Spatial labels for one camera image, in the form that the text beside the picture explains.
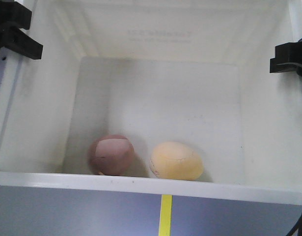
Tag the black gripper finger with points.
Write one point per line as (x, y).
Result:
(16, 40)
(14, 16)
(288, 58)

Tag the white plastic tote box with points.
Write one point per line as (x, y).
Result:
(190, 71)

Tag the pink plush ball toy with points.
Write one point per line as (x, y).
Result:
(110, 155)

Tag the yellow plush ball toy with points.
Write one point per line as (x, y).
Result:
(175, 160)

